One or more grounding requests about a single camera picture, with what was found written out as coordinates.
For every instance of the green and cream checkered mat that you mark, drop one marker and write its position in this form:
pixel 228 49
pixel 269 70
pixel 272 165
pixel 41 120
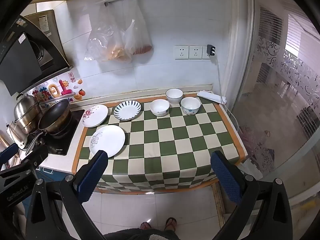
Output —
pixel 162 140

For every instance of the small steel kettle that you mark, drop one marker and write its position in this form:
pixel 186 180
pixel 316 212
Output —
pixel 16 132

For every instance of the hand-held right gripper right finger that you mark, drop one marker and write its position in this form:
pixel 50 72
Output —
pixel 224 176

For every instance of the black cooktop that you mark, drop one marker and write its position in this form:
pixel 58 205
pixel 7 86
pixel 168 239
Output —
pixel 63 142

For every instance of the white plate with blue stripes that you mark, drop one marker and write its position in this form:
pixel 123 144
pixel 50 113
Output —
pixel 127 109

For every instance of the person's dark clothing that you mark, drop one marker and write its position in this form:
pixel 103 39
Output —
pixel 140 235

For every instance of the black plug charger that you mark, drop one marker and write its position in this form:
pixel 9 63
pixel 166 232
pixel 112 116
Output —
pixel 211 50

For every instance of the dark frying pan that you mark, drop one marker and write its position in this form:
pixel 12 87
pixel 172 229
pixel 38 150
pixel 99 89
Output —
pixel 53 115

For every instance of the person's left foot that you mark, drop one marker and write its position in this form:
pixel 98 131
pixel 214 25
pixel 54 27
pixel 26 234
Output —
pixel 145 225

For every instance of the stainless steel pot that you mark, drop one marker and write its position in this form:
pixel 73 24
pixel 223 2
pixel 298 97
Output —
pixel 25 110

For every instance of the black range hood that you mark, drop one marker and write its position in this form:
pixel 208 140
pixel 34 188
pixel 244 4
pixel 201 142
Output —
pixel 22 55

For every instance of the patterned glass sliding door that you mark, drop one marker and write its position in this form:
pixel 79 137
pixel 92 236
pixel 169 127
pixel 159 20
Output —
pixel 275 105

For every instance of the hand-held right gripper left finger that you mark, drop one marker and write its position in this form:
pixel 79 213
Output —
pixel 92 173

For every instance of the white bowl with dark rim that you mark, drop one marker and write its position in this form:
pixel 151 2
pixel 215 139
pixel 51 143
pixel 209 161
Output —
pixel 174 95

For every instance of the white bowl with blue dots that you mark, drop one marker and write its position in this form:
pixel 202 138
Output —
pixel 190 105

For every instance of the white plate with pink flowers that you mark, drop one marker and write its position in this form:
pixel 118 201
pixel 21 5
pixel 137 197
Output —
pixel 95 116

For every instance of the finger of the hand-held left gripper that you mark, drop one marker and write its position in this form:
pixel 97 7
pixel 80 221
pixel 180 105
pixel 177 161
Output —
pixel 37 156
pixel 8 152

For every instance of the small clear plastic bag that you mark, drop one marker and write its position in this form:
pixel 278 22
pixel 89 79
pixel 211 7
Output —
pixel 138 40

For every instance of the white bowl with small print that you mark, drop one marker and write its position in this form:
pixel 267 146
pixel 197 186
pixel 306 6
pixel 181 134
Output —
pixel 160 107

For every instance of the large clear plastic bag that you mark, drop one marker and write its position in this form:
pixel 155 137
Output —
pixel 107 42

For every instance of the colourful wall stickers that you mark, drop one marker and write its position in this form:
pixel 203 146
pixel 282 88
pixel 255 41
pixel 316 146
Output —
pixel 60 88

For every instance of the white wall socket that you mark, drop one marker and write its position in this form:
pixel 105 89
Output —
pixel 195 52
pixel 204 55
pixel 181 52

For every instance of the white plate with grey flower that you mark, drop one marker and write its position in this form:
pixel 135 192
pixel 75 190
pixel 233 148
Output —
pixel 107 140

